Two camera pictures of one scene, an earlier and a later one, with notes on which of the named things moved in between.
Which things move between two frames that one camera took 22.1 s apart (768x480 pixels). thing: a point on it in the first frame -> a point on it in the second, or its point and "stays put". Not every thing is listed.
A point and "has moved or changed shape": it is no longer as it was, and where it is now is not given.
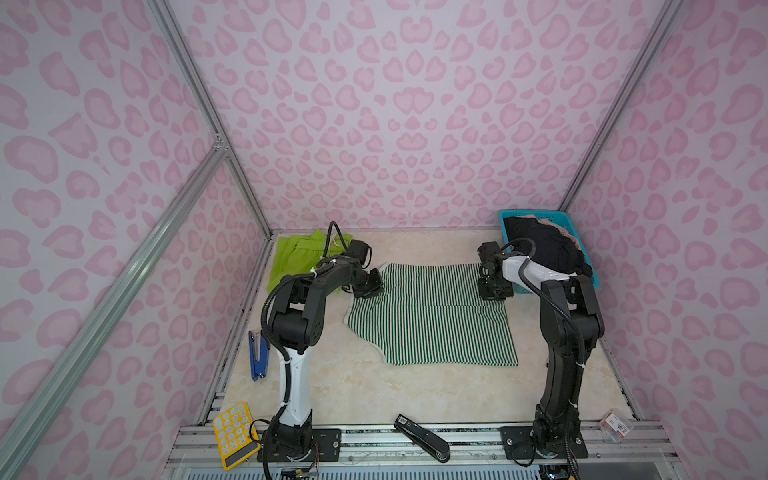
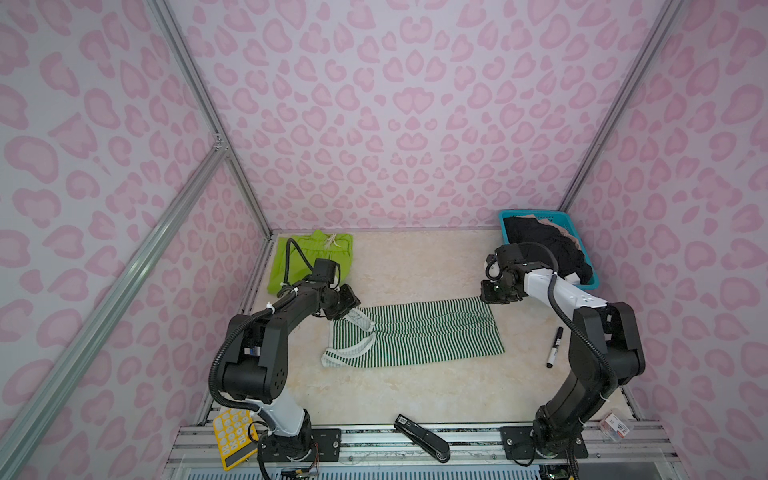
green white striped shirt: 435,314 has moved or changed shape
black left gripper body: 370,285 -> 343,302
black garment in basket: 552,246 stays put
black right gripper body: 491,291 stays put
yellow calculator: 233,435 stays put
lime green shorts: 299,255 stays put
